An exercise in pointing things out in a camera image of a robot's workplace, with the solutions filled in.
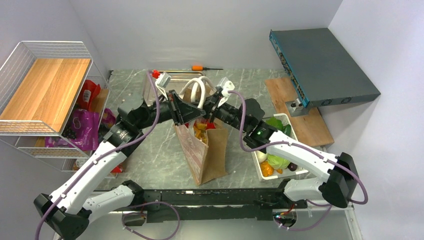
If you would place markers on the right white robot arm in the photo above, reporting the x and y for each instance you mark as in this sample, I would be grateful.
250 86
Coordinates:
335 180

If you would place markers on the green leafy vegetable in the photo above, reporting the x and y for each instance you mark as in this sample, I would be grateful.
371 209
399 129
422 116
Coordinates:
276 123

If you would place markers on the white eggplant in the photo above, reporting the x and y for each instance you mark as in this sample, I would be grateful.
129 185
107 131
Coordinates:
261 157

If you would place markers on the red candy bag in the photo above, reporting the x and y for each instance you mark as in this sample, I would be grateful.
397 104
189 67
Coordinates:
204 124

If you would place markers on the orange handle screwdriver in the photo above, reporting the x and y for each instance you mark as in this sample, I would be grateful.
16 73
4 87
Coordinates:
203 68

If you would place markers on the orange snack bag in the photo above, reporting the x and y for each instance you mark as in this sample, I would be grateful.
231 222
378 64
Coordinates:
201 135

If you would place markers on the small red snack bag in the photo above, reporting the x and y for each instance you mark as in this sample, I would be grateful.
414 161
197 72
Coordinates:
88 93

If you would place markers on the blue grey network switch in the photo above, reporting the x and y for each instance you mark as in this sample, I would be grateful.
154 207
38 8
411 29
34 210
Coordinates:
321 71

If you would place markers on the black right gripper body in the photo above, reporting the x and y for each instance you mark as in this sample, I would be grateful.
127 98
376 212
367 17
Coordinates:
224 111

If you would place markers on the orange ginger root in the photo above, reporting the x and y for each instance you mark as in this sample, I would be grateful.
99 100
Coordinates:
267 170

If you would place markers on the white wire shelf rack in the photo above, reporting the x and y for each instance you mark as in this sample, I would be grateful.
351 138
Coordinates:
40 82

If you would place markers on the colourful snack pack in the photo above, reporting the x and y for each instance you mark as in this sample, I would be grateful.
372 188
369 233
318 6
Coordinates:
117 170

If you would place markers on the purple eggplant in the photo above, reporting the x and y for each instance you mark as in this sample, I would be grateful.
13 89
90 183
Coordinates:
292 167

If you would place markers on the white perforated plastic basket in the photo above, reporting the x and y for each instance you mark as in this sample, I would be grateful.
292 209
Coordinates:
286 173

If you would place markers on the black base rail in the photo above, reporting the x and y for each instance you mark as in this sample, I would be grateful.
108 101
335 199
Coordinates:
261 204

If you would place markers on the wooden board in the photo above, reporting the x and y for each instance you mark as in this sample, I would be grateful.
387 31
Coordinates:
308 124

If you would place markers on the purple snack bag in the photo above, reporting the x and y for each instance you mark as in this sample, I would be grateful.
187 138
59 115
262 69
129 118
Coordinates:
82 130

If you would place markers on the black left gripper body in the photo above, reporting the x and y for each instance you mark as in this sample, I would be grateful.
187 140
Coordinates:
165 111

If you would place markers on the dark green cucumber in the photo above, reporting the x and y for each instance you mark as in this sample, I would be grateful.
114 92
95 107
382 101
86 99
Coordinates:
287 129

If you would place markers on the burlap grocery bag pink print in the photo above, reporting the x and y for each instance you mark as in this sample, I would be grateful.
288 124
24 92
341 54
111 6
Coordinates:
204 147

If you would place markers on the green cabbage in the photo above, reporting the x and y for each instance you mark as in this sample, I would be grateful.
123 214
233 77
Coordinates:
277 162

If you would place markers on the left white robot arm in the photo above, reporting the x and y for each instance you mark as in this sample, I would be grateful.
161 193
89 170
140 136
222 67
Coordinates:
99 157

